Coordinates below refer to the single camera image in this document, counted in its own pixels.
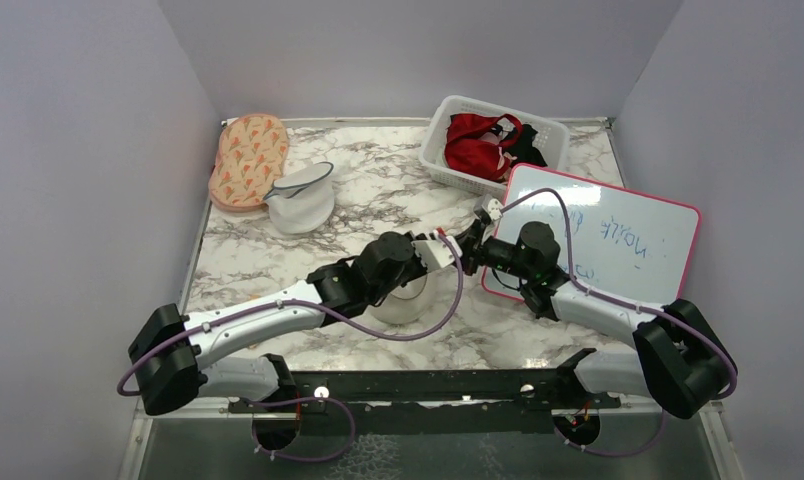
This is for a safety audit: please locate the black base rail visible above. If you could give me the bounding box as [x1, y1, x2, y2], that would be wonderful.
[227, 349, 620, 436]

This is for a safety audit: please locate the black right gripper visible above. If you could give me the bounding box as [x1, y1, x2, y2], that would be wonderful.
[453, 219, 534, 280]

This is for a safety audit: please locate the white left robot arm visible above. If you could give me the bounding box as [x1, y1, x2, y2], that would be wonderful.
[117, 231, 464, 416]

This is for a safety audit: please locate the red bra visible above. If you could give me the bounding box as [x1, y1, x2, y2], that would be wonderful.
[444, 113, 523, 182]

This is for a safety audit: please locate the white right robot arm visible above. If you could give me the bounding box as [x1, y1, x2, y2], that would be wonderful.
[455, 220, 738, 419]

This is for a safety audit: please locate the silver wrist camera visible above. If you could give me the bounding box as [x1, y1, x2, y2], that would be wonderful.
[473, 195, 504, 226]
[412, 232, 462, 273]

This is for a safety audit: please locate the orange floral laundry bag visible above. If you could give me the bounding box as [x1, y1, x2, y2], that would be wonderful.
[208, 114, 290, 212]

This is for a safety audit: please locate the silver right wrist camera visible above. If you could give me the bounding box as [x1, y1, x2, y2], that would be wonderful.
[473, 195, 504, 226]

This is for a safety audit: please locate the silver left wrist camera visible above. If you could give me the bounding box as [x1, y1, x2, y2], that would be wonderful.
[412, 232, 462, 273]

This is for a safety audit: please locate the pink framed whiteboard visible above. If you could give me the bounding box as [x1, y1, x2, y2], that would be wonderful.
[494, 164, 702, 304]

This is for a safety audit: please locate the black garment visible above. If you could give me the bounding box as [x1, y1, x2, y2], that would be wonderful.
[505, 124, 548, 168]

